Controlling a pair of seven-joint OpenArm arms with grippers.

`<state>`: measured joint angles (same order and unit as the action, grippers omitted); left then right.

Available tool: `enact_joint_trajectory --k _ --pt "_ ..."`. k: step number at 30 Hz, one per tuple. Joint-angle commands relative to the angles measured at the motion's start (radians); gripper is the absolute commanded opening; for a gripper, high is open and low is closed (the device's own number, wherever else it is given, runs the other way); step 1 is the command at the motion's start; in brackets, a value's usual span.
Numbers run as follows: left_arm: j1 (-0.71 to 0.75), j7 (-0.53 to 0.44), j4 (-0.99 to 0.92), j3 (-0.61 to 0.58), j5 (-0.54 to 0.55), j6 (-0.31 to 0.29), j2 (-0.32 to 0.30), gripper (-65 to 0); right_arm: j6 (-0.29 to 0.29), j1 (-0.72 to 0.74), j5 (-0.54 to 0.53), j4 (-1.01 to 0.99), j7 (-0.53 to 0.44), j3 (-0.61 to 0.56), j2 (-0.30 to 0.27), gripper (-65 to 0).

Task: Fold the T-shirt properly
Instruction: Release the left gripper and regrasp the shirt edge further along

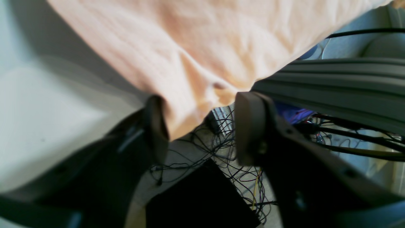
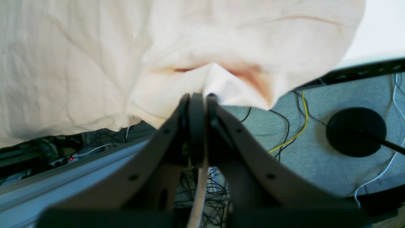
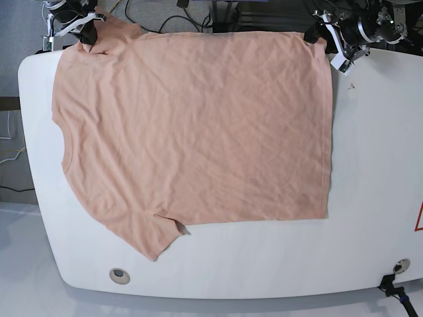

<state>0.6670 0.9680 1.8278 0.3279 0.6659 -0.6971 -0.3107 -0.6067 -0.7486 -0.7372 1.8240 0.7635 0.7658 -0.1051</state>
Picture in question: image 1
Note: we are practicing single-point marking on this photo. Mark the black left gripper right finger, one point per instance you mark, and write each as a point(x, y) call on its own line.
point(313, 188)

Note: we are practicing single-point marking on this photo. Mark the black metal frame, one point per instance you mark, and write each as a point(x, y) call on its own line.
point(370, 91)

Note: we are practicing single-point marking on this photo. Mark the black box under table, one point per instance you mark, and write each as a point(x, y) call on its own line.
point(203, 199)

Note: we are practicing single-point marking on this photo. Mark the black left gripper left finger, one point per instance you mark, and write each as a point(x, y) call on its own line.
point(94, 186)

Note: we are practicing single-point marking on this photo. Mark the peach T-shirt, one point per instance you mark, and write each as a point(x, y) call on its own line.
point(198, 54)

